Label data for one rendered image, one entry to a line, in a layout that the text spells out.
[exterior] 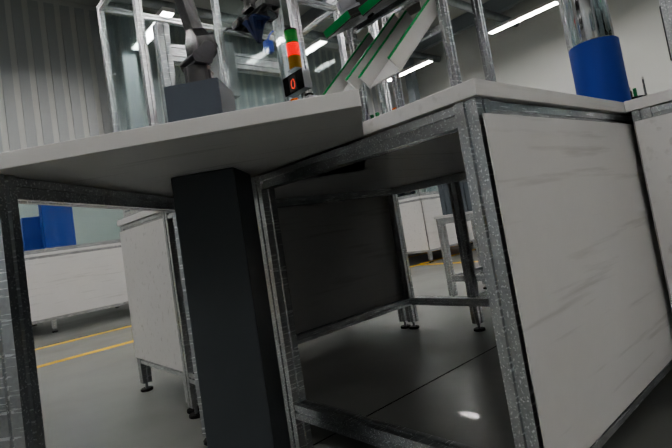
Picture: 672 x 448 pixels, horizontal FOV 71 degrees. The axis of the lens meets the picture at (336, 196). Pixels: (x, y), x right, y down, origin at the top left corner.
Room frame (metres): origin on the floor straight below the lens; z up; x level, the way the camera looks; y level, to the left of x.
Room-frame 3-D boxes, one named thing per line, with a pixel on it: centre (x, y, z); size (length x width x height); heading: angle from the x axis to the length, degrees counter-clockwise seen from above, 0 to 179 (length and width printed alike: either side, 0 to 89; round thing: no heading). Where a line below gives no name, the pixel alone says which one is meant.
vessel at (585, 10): (1.61, -0.96, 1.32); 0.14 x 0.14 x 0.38
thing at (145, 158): (1.22, 0.26, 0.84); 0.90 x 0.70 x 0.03; 176
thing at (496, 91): (1.82, -0.30, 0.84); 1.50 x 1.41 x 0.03; 41
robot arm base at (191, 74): (1.22, 0.31, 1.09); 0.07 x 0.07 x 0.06; 86
